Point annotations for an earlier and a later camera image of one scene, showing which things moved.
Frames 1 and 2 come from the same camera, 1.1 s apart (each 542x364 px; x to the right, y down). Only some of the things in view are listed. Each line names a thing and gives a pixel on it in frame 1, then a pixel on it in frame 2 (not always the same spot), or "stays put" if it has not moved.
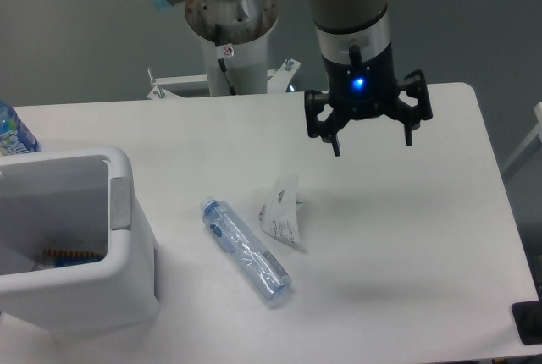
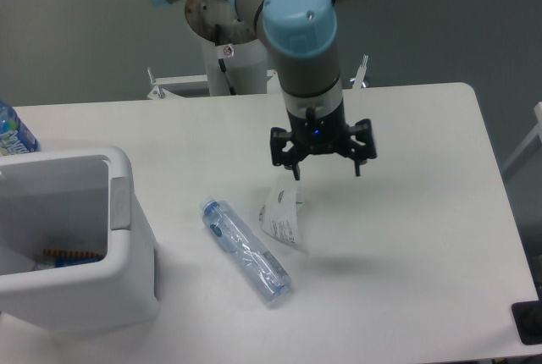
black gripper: (362, 91) -> (319, 135)
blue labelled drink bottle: (15, 139) stays put
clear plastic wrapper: (279, 216) stays put
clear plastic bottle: (251, 256) stays put
